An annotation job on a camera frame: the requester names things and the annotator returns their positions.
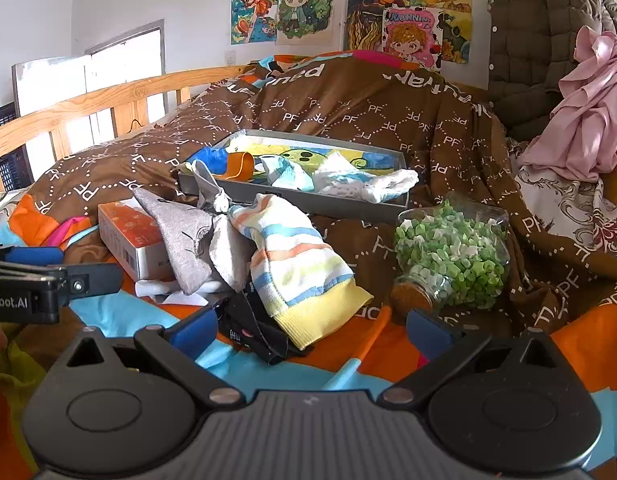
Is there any orange and yellow landscape drawing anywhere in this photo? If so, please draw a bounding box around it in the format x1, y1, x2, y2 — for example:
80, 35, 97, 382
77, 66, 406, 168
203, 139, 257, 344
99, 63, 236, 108
411, 0, 474, 64

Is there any dark blue seaweed drawing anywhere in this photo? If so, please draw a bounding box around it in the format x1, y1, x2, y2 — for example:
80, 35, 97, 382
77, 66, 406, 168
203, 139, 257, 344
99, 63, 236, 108
345, 0, 415, 54

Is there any white sock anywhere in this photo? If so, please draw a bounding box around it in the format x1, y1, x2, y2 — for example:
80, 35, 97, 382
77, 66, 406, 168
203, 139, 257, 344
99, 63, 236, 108
361, 169, 420, 205
135, 279, 210, 307

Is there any blond boy green drawing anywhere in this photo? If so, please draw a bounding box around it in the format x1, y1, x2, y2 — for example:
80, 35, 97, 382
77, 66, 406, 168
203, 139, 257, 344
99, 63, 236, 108
276, 0, 335, 47

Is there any mermaid girl drawing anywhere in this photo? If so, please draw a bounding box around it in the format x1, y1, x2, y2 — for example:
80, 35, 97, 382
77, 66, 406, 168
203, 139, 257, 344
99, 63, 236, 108
231, 0, 280, 46

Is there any black sock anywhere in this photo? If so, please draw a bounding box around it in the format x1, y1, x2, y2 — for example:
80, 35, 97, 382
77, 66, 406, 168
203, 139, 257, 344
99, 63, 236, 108
222, 287, 309, 365

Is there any orange and white carton box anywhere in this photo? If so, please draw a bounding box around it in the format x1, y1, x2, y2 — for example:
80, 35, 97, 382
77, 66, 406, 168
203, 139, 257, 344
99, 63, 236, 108
97, 199, 175, 282

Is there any striped sock with yellow cuff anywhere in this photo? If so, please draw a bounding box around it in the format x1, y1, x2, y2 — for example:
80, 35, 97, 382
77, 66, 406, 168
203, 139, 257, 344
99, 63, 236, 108
228, 194, 375, 352

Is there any pink sock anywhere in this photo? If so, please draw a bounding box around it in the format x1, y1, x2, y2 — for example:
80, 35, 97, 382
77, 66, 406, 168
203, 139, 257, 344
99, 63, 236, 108
47, 217, 97, 251

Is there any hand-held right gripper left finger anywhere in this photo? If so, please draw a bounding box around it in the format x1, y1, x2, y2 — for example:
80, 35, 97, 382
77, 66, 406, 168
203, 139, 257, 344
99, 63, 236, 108
53, 305, 245, 408

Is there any magenta cloth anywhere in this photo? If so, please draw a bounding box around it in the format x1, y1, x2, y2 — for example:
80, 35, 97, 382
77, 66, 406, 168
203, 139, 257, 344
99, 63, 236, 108
352, 50, 420, 69

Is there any pink garment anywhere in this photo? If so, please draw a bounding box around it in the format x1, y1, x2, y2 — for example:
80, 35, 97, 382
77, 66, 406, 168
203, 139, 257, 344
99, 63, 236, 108
518, 25, 617, 184

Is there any grey embroidered sock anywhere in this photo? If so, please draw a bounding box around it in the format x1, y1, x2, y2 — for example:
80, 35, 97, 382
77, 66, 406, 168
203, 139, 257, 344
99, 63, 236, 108
207, 212, 255, 293
133, 187, 215, 296

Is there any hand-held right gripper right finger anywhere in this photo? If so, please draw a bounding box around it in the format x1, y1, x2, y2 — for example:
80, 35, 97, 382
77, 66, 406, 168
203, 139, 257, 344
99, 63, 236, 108
381, 309, 573, 408

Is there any pink framed blond child drawing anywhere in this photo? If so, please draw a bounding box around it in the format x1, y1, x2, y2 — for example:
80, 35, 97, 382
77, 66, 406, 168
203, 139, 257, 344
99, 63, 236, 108
382, 7, 444, 72

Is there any brown printed blanket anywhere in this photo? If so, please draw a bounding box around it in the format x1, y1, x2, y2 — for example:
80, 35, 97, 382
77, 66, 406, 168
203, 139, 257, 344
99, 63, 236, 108
0, 52, 617, 480

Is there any grey knotted sock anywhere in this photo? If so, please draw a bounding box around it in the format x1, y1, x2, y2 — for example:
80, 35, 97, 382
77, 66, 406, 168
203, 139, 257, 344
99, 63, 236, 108
188, 160, 232, 214

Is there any white cloth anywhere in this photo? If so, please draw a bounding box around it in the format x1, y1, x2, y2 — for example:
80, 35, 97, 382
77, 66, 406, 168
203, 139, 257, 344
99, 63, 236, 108
313, 152, 375, 197

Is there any brown quilted jacket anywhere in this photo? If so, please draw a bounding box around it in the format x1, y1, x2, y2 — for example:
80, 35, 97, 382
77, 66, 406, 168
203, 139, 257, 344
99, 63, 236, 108
488, 0, 617, 142

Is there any window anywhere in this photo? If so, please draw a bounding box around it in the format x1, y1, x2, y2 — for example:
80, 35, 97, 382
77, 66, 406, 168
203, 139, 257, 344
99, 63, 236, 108
11, 19, 167, 177

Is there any grey shallow tray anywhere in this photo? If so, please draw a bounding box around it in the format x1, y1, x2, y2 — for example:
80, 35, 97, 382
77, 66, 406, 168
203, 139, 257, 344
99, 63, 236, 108
177, 129, 410, 226

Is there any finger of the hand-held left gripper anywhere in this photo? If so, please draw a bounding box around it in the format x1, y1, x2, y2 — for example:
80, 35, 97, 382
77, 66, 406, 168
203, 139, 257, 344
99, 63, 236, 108
3, 246, 66, 266
66, 262, 124, 306

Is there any light blue patterned sock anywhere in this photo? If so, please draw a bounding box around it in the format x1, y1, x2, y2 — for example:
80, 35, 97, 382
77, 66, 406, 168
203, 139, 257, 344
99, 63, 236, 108
260, 155, 315, 192

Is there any glass jar of green stars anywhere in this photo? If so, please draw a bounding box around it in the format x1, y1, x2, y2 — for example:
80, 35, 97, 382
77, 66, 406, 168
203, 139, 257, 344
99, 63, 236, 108
389, 191, 512, 319

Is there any floral bed sheet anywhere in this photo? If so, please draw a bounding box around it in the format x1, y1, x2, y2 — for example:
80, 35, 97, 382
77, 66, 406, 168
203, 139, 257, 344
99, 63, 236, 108
0, 137, 617, 273

